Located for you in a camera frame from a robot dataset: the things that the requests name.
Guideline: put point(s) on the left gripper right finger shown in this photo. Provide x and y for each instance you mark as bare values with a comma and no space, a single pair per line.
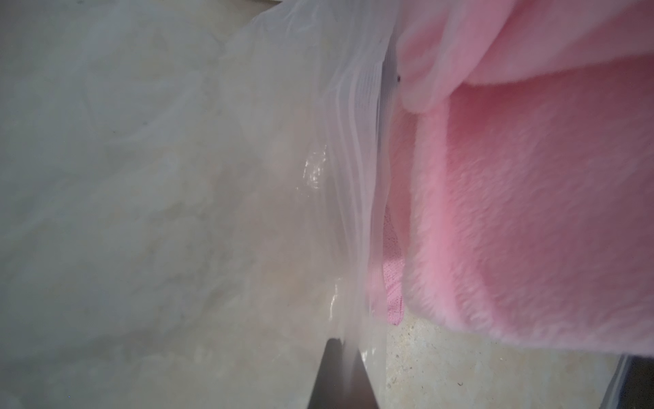
631,386

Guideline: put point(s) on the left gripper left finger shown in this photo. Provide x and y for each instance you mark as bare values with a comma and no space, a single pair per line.
342,381

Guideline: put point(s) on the pink fluffy towel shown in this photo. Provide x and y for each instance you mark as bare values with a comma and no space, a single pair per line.
521,165

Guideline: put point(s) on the clear plastic vacuum bag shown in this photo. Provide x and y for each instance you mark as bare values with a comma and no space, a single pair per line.
192,199

